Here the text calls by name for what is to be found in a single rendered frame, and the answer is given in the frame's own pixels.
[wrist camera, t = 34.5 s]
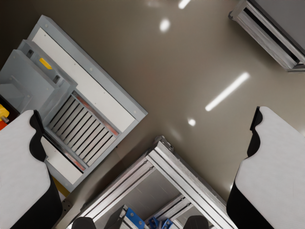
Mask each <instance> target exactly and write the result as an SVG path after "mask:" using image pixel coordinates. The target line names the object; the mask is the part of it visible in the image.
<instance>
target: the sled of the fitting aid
mask: <svg viewBox="0 0 305 229"><path fill-rule="evenodd" d="M17 50H21V51H22V52H23V53H24V54H25V55H26V56H27V57H28V58H29V59H30V60H31V61H32V62H33V63H34V64H35V65H36V66H38V67H39V68H40V69H41V70H42V71H43V72H44V73H45V74H46V75H47V76H48V77H49V78H50V79H51V80H52V81H53V82H54V83H55V84H56V85H57V86H58V87H59V88H60V89H59V90H58V92H57V93H56V94H55V96H54V97H53V98H52V100H51V101H50V102H49V104H48V105H47V106H46V108H45V109H44V111H43V112H42V113H41V115H40V117H41V120H42V123H43V127H44V128H45V127H46V125H47V124H48V123H49V122H50V121H51V119H52V118H53V117H54V115H55V114H56V113H57V111H58V110H59V109H60V107H61V106H62V105H63V103H64V102H65V101H66V100H67V98H68V97H69V96H70V95H71V93H72V92H73V91H74V89H75V88H76V87H77V85H78V84H77V83H76V82H75V81H74V80H73V79H72V78H71V77H70V76H69V75H68V74H67V73H66V72H65V71H64V70H63V69H62V68H61V67H60V66H59V65H58V64H57V63H56V62H55V61H54V60H52V59H51V58H50V57H49V56H48V55H47V54H46V53H45V52H44V51H43V50H42V49H41V48H40V47H39V46H38V45H37V44H36V43H35V42H34V41H30V40H24V39H23V40H22V42H21V43H20V45H19V47H18V48H17Z"/></svg>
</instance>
